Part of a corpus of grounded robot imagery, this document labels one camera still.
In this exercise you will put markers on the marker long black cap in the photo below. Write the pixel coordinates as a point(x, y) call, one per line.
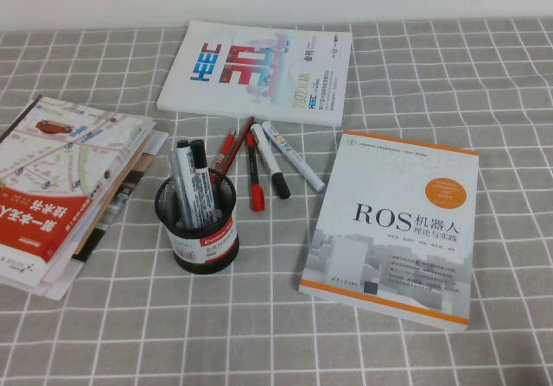
point(198, 155)

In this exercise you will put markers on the white booklet black logo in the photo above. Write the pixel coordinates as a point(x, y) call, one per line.
point(26, 276)

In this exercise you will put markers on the brochure with brown photo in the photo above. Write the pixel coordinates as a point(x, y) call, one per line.
point(116, 204)

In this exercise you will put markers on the red gel pen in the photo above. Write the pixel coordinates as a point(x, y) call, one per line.
point(224, 148)

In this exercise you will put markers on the grey marker pen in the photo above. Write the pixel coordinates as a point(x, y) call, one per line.
point(177, 179)

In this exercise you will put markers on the red marker pen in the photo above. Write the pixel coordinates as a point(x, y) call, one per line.
point(258, 196)

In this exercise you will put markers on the white HEEC magazine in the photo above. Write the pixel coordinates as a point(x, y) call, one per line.
point(259, 71)

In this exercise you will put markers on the thin red pencil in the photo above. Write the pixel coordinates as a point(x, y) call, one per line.
point(242, 137)

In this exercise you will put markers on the white paint marker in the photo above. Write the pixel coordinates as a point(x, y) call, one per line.
point(294, 157)

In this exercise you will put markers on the white marker short black cap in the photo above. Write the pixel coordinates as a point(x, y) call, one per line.
point(186, 161)

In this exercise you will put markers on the black mesh pen holder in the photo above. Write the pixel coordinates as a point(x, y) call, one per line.
point(203, 248)

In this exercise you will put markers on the white orange ROS textbook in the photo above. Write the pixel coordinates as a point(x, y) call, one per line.
point(389, 239)

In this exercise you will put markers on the stack of books with map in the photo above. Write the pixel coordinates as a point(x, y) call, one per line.
point(52, 166)

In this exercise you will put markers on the grey checked tablecloth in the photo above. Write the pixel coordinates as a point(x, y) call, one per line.
point(259, 338)

